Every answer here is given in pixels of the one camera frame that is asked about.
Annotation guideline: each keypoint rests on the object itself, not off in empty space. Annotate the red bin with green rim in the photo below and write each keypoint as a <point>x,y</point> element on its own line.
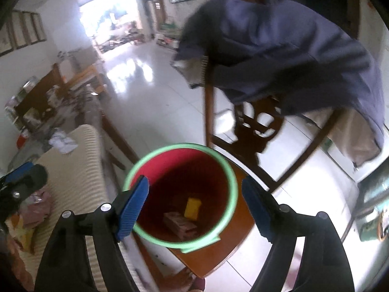
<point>175,174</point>

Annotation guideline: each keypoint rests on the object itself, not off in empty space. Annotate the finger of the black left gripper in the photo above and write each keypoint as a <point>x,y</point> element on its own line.
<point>19,184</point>

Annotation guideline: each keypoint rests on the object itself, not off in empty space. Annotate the brown box in bin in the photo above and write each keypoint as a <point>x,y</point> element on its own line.
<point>182,227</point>

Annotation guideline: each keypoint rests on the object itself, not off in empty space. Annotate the wooden chair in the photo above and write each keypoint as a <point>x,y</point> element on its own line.
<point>254,133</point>

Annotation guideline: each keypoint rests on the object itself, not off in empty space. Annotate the white tissue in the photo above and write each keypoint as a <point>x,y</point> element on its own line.
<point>62,142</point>

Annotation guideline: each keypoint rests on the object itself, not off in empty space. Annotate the dark blue jacket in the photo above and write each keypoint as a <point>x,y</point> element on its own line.
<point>285,50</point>

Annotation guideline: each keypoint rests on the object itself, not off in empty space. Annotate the beige checkered table cloth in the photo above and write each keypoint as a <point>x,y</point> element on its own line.
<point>76,183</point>

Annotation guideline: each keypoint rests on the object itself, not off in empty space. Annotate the wooden stool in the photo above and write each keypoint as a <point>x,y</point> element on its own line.
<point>206,260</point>

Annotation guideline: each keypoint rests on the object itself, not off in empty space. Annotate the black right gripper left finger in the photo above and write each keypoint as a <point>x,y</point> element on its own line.
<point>65,265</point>

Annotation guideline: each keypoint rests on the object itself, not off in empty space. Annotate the yellow item in bin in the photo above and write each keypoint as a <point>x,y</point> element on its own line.
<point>192,208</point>

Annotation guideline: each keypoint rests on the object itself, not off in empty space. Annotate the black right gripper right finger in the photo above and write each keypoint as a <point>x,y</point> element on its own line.
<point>324,265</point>

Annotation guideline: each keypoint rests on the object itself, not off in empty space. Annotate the pink crumpled wrapper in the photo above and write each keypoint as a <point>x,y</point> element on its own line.
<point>36,208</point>

